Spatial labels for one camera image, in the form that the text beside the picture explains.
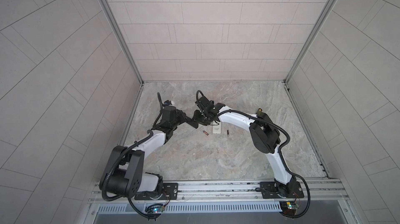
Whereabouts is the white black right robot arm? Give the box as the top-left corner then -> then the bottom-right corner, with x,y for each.
193,90 -> 304,198

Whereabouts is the circuit board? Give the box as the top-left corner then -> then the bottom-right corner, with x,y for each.
145,203 -> 167,214
279,201 -> 301,216

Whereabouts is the black remote control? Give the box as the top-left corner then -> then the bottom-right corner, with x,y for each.
186,118 -> 199,129

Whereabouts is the aluminium corner post left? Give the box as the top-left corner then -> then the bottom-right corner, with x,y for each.
86,0 -> 144,84

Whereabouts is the left circuit board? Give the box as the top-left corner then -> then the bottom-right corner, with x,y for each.
145,203 -> 167,214

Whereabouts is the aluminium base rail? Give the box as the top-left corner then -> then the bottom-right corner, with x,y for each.
77,178 -> 361,224

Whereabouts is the aluminium corner post right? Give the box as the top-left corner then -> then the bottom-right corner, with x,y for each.
283,0 -> 352,83

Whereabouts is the aluminium corner post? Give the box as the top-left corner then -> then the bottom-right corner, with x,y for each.
86,0 -> 144,84
283,0 -> 352,83

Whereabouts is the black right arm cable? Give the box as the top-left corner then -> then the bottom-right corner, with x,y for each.
195,90 -> 311,219

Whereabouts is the right circuit board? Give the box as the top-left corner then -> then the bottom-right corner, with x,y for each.
279,201 -> 301,216

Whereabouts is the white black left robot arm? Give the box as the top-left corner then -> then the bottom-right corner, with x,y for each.
99,105 -> 199,202

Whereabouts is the white remote control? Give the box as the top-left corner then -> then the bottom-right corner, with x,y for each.
212,124 -> 221,134

